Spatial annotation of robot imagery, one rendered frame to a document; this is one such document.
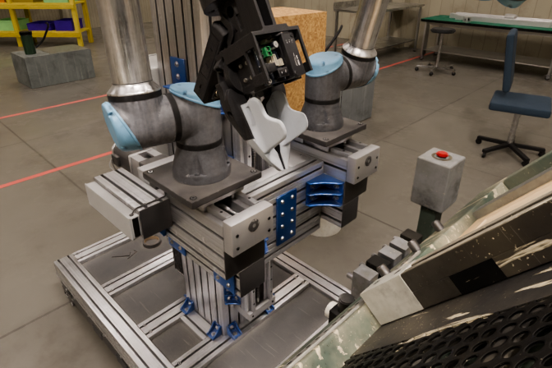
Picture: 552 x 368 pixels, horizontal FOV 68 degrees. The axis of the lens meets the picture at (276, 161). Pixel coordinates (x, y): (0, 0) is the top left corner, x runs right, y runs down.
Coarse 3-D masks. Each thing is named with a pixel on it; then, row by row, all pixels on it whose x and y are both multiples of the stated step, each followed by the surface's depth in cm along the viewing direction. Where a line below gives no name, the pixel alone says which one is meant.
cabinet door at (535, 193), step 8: (544, 184) 98; (528, 192) 101; (536, 192) 95; (544, 192) 91; (520, 200) 98; (528, 200) 94; (504, 208) 102; (512, 208) 98; (488, 216) 107; (496, 216) 101; (472, 224) 111; (480, 224) 104; (464, 232) 107
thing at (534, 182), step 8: (536, 176) 101; (544, 176) 98; (520, 184) 106; (528, 184) 101; (536, 184) 100; (512, 192) 104; (520, 192) 103; (496, 200) 108; (504, 200) 106; (512, 200) 105; (480, 208) 113; (488, 208) 110; (496, 208) 109; (480, 216) 113
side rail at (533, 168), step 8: (536, 160) 121; (544, 160) 119; (520, 168) 129; (528, 168) 122; (536, 168) 121; (544, 168) 119; (512, 176) 127; (520, 176) 125; (528, 176) 123; (504, 184) 129; (512, 184) 127
